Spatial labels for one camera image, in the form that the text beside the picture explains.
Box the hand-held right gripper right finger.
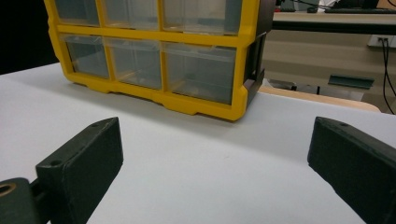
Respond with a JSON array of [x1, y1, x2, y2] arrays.
[[307, 116, 396, 224]]

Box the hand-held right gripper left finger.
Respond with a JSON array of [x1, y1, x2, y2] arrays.
[[35, 117, 125, 224]]

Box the yellow black drawer organizer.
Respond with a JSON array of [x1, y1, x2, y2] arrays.
[[43, 0, 276, 122]]

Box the wooden table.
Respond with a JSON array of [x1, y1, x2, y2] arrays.
[[258, 86, 381, 114]]

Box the grey vent plate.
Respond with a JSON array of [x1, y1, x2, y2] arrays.
[[327, 74, 375, 91]]

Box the beige wooden desk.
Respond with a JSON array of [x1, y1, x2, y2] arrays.
[[262, 11, 396, 114]]

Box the black keyboard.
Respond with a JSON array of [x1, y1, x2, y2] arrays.
[[324, 7, 396, 15]]

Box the group of clear drawers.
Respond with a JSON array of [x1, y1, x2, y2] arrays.
[[54, 0, 243, 105]]

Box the black hanging cables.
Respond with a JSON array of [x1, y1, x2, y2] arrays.
[[377, 36, 396, 115]]

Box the white wall socket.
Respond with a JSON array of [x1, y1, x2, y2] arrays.
[[367, 34, 396, 49]]

